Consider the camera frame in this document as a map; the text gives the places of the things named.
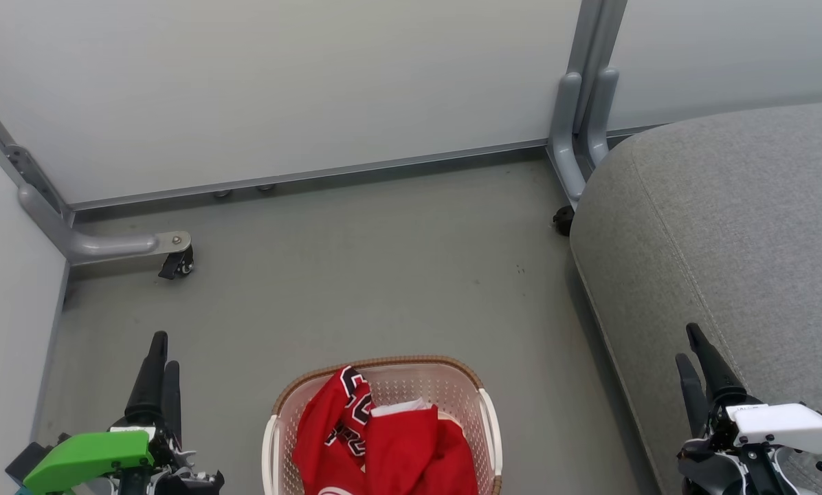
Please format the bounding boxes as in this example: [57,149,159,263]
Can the grey metal partition post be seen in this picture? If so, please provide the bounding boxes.
[566,0,629,133]

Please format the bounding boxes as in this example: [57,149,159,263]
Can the grey fabric sofa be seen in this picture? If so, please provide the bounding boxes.
[568,98,822,495]

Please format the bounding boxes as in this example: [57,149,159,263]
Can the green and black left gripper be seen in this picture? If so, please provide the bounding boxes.
[5,331,225,495]

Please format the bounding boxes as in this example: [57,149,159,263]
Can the red basketball jersey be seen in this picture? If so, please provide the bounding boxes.
[292,365,480,495]

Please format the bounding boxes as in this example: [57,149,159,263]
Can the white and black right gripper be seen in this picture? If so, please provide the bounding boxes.
[674,323,822,495]

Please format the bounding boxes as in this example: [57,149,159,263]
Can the white plastic laundry basket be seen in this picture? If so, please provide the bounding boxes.
[262,355,504,495]

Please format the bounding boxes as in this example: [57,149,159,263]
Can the grey partition leg with bracket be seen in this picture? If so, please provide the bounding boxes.
[4,143,192,266]

